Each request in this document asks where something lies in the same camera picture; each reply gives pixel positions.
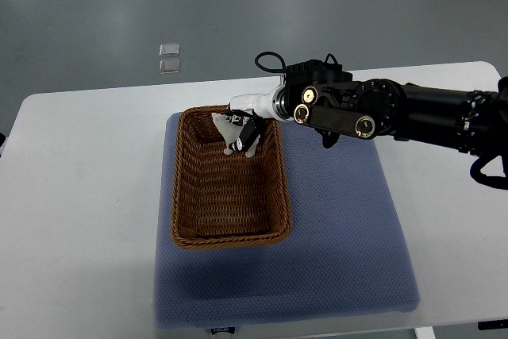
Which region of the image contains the blue grey cushion mat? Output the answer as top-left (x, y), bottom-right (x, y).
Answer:
top-left (153, 114), bottom-right (420, 329)

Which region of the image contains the white toy polar bear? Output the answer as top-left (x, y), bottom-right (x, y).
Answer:
top-left (211, 113), bottom-right (260, 158)

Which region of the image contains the upper metal floor plate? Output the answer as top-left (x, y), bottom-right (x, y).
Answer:
top-left (159, 43), bottom-right (180, 57)

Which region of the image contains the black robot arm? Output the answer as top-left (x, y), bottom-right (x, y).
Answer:
top-left (272, 54), bottom-right (507, 190)

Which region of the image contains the brown wicker basket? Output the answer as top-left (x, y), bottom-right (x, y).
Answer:
top-left (171, 106), bottom-right (292, 250)

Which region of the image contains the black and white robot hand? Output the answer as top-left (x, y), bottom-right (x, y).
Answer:
top-left (225, 94), bottom-right (278, 153)

